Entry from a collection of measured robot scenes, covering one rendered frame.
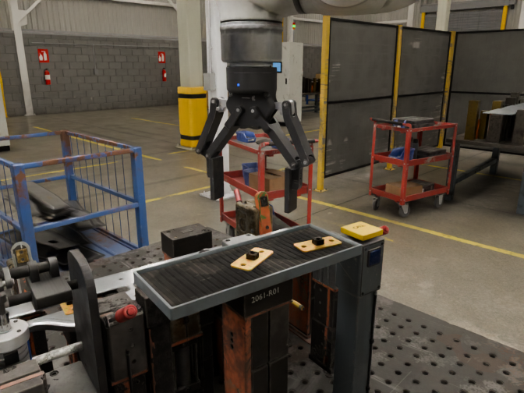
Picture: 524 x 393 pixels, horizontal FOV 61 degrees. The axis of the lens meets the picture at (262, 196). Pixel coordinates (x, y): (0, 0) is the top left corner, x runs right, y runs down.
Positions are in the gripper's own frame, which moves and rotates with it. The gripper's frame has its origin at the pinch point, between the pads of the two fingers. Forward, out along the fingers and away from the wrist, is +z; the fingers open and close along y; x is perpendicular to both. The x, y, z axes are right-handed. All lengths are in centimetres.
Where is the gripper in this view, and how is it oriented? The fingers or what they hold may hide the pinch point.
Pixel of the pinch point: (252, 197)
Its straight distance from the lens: 70.9
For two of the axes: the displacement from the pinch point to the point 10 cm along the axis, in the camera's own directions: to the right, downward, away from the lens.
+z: 0.0, 9.6, 2.8
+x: -4.9, 2.5, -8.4
